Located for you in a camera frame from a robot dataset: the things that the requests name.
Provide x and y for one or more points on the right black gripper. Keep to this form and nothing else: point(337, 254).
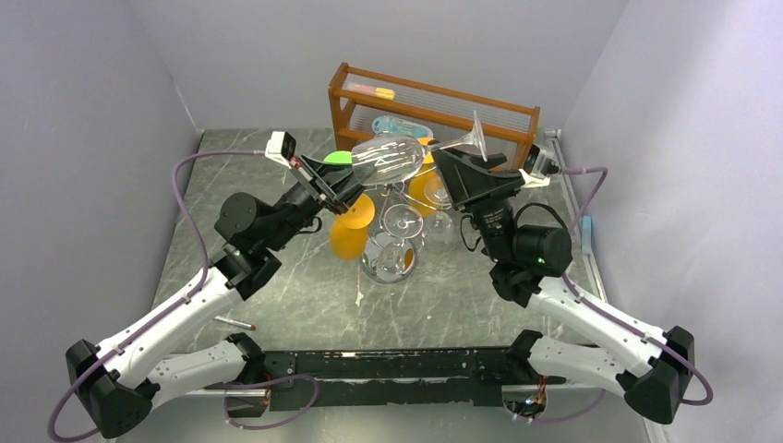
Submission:
point(485, 193)

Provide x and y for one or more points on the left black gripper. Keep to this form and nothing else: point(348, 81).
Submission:
point(333, 175)

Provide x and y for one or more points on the green plastic goblet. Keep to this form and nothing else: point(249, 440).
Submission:
point(339, 157)

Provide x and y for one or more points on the orange plastic goblet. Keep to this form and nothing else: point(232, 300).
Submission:
point(349, 233)
point(427, 176)

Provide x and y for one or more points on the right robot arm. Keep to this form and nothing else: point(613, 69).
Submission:
point(649, 367)

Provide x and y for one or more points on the chrome wine glass rack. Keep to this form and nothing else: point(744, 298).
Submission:
point(385, 197)

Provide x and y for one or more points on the wooden shelf rack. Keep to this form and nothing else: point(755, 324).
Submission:
point(509, 128)

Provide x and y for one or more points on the blue packaged item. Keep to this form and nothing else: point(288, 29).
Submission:
point(396, 125)

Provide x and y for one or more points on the orange yellow marker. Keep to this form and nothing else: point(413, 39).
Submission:
point(379, 92)

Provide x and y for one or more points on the silver red pen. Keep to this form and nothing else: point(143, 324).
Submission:
point(235, 323)

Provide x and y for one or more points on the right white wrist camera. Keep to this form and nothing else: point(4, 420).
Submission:
point(539, 165)

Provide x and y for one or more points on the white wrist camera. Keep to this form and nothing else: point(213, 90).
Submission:
point(280, 148)
point(539, 165)

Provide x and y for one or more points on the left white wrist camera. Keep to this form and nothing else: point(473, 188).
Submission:
point(280, 148)

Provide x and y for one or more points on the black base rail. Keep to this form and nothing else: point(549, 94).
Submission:
point(480, 376)

